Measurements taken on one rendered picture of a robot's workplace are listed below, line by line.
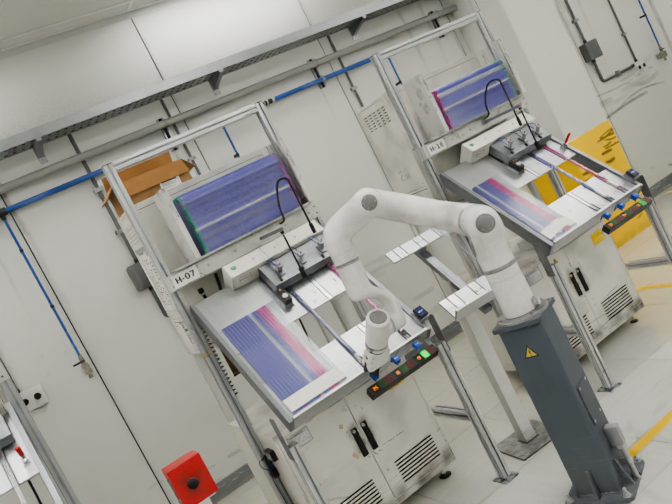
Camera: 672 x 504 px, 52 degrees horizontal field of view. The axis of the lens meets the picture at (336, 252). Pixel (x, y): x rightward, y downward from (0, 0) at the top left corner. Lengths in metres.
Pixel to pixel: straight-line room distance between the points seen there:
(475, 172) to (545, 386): 1.44
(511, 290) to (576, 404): 0.44
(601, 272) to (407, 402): 1.36
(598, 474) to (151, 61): 3.55
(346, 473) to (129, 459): 1.77
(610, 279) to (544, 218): 0.71
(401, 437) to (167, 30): 3.06
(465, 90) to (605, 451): 1.97
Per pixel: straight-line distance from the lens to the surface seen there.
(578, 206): 3.50
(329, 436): 2.95
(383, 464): 3.08
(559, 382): 2.50
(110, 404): 4.35
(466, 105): 3.71
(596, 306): 3.84
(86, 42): 4.72
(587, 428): 2.57
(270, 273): 2.92
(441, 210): 2.38
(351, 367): 2.67
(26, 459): 2.68
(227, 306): 2.90
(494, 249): 2.38
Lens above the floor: 1.39
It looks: 5 degrees down
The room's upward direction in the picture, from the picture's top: 27 degrees counter-clockwise
